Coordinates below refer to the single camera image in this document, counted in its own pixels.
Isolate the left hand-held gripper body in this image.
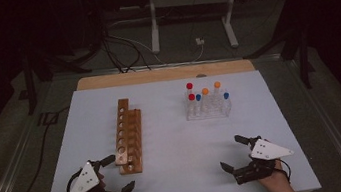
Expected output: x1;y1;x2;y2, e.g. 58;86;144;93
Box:
61;156;124;192

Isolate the black cable bundle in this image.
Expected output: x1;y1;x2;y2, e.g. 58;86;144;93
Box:
100;25;153;77

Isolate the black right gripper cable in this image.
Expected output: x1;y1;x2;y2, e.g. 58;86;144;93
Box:
276;158;294;185

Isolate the white table sheet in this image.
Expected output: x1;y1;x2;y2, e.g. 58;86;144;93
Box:
24;58;323;192

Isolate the black floor cable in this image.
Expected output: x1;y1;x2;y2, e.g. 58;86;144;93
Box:
0;104;84;192

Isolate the red cap test tube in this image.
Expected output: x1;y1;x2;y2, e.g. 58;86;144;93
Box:
185;81;196;97
186;92;199;116

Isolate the clear acrylic tube rack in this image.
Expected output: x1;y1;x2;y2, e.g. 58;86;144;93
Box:
183;92;234;123

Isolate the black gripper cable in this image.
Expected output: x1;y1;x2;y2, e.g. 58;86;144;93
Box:
276;158;294;185
63;168;87;192

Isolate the wooden test tube rack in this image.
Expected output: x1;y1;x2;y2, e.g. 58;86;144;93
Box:
106;95;151;177

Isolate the person's right hand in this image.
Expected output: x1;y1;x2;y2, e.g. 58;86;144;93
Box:
256;158;297;192

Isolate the white metal stand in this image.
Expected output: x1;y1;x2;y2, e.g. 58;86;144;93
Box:
144;0;250;60

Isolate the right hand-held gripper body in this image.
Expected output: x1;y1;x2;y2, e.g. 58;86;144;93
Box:
228;133;298;187

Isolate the orange cap test tube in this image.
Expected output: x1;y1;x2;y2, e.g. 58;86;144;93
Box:
200;87;213;112
212;80;225;104

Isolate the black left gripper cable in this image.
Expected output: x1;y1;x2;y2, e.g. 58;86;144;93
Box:
63;168;87;192

